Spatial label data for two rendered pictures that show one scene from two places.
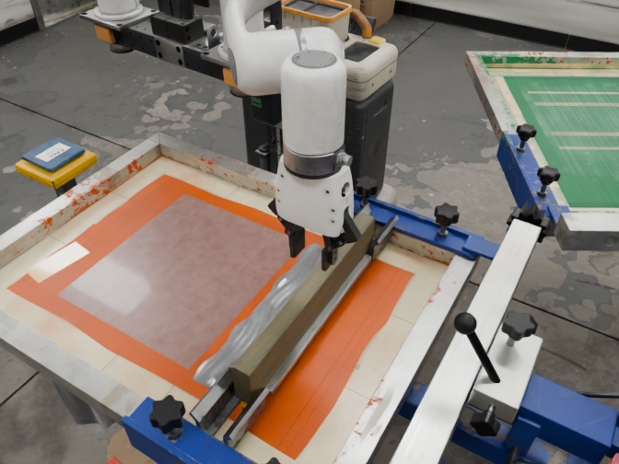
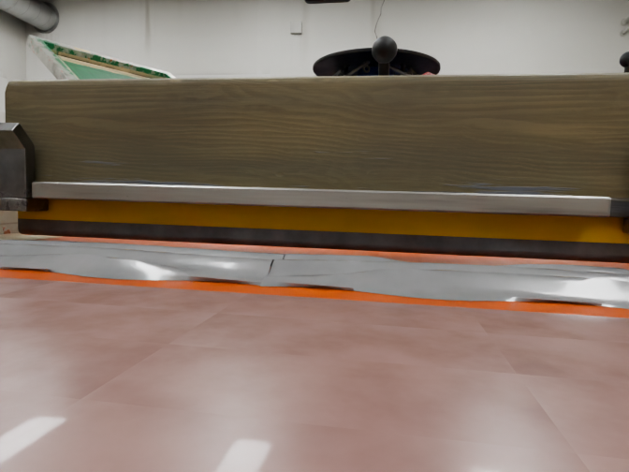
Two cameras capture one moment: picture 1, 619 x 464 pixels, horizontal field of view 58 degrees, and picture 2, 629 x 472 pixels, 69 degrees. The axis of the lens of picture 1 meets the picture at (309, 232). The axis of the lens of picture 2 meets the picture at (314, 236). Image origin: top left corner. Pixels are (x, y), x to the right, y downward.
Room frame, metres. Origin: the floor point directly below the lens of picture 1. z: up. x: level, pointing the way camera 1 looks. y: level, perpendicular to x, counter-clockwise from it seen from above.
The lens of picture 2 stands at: (0.69, 0.26, 0.99)
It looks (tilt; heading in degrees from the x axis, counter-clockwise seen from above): 4 degrees down; 248
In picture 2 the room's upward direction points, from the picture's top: 2 degrees clockwise
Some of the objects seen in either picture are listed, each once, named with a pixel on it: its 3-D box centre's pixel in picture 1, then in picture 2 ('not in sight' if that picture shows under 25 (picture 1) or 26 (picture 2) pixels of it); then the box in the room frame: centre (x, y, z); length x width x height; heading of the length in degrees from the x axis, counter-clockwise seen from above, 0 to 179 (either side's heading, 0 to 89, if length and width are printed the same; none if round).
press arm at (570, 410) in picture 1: (540, 407); not in sight; (0.40, -0.31, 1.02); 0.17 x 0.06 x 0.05; 59
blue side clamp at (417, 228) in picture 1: (401, 230); not in sight; (0.81, -0.18, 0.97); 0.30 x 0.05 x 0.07; 59
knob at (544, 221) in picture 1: (526, 228); not in sight; (0.76, -0.40, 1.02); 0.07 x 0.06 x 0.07; 59
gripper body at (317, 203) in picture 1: (313, 189); not in sight; (0.58, 0.00, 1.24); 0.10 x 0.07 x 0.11; 59
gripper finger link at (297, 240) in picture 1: (290, 232); not in sight; (0.60, 0.03, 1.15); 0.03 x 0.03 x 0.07; 59
